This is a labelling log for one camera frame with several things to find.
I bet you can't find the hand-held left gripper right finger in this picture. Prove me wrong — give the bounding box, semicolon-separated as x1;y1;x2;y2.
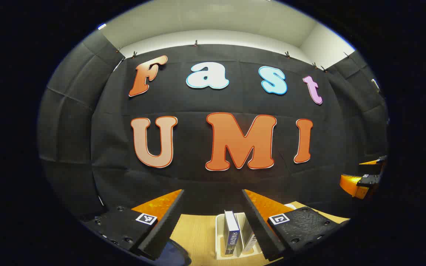
241;189;350;262

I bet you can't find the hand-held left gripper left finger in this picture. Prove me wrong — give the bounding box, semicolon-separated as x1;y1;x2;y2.
84;189;185;261

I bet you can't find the white portrait book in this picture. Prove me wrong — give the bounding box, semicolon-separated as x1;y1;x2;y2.
241;217;258;254

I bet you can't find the blue night-scene book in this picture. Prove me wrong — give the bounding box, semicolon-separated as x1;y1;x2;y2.
223;211;242;256

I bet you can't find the blue schoolbag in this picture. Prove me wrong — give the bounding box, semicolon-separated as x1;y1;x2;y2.
158;238;192;266

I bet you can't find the cream bookshelf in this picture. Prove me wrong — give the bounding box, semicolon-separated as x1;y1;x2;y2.
215;202;297;259

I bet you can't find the black backdrop cloth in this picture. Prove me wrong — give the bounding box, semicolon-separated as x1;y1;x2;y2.
37;31;389;222

